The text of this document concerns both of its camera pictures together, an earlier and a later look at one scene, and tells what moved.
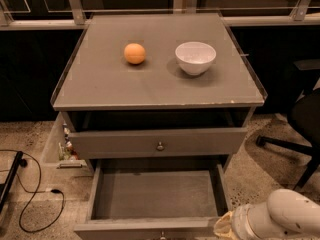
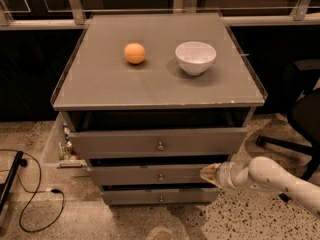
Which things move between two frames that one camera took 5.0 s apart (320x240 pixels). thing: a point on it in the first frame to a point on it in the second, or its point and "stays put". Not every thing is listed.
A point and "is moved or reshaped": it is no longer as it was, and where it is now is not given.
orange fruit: [134, 53] stays put
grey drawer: [155, 200] is moved or reshaped
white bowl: [195, 58] stays put
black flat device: [5, 188] stays put
